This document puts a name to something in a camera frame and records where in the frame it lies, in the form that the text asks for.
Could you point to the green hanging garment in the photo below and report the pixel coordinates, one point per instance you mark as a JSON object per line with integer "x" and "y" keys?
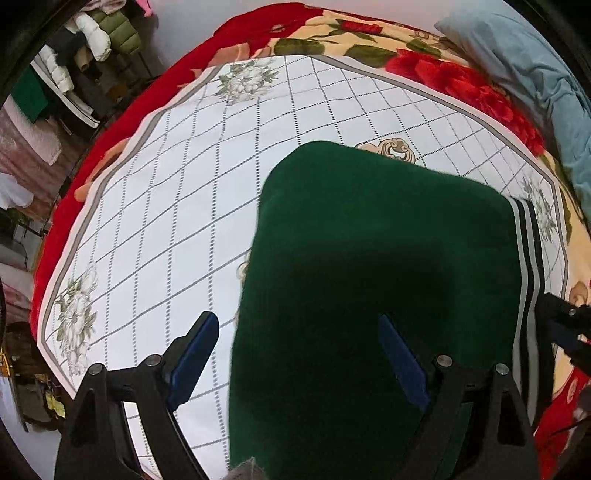
{"x": 29, "y": 96}

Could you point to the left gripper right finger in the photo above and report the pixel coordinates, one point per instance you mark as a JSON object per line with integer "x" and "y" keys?
{"x": 407, "y": 369}

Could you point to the white puffer jacket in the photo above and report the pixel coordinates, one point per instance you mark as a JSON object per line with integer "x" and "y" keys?
{"x": 79, "y": 41}

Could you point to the clothes rack with garments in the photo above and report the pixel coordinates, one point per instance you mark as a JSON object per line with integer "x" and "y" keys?
{"x": 103, "y": 89}

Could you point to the blue-grey quilt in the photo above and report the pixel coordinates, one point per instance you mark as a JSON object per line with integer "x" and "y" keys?
{"x": 522, "y": 61}

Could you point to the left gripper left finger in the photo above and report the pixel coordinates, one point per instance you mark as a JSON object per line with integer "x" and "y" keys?
{"x": 187, "y": 356}

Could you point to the red floral blanket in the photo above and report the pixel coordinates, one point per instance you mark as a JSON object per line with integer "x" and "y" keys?
{"x": 476, "y": 426}

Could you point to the white diamond-pattern bed sheet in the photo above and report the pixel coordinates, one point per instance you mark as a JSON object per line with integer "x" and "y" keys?
{"x": 165, "y": 231}

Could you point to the green varsity jacket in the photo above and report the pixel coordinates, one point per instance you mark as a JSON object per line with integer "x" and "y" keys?
{"x": 343, "y": 237}

